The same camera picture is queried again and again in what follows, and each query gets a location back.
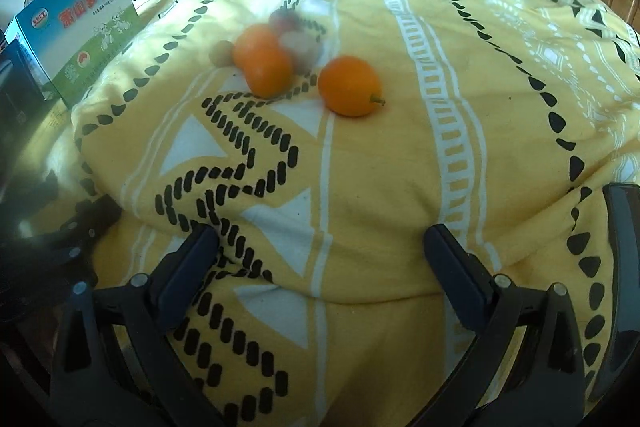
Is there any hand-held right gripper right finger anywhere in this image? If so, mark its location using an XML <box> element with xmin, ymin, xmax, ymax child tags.
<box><xmin>422</xmin><ymin>223</ymin><xmax>588</xmax><ymax>427</ymax></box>

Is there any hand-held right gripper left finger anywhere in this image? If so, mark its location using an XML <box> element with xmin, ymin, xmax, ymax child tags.
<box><xmin>47</xmin><ymin>223</ymin><xmax>226</xmax><ymax>427</ymax></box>

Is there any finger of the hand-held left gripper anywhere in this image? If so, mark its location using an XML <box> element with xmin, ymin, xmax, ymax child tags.
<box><xmin>47</xmin><ymin>194</ymin><xmax>123</xmax><ymax>265</ymax></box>

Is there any yellow patterned blanket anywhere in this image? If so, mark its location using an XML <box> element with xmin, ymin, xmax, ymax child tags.
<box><xmin>70</xmin><ymin>0</ymin><xmax>640</xmax><ymax>427</ymax></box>

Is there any black curved bar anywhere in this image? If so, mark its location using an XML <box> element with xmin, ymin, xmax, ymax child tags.
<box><xmin>587</xmin><ymin>182</ymin><xmax>640</xmax><ymax>403</ymax></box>

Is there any blue green cardboard box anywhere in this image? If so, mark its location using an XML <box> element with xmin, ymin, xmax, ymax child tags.
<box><xmin>5</xmin><ymin>0</ymin><xmax>141</xmax><ymax>108</ymax></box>

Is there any small orange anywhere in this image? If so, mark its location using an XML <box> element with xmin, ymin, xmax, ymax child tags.
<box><xmin>244</xmin><ymin>48</ymin><xmax>295</xmax><ymax>98</ymax></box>

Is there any brown kiwi upper left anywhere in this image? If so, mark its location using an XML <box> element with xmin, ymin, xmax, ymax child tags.
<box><xmin>208</xmin><ymin>41</ymin><xmax>235</xmax><ymax>68</ymax></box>

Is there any orange with stem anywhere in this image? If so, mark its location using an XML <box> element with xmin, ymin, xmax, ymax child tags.
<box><xmin>318</xmin><ymin>56</ymin><xmax>387</xmax><ymax>118</ymax></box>

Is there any yellow-orange citrus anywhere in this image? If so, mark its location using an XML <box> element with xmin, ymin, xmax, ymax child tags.
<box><xmin>232</xmin><ymin>24</ymin><xmax>281</xmax><ymax>68</ymax></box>

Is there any peeled white pomelo piece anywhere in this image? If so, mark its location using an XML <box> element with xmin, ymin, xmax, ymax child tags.
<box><xmin>279</xmin><ymin>29</ymin><xmax>323</xmax><ymax>72</ymax></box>

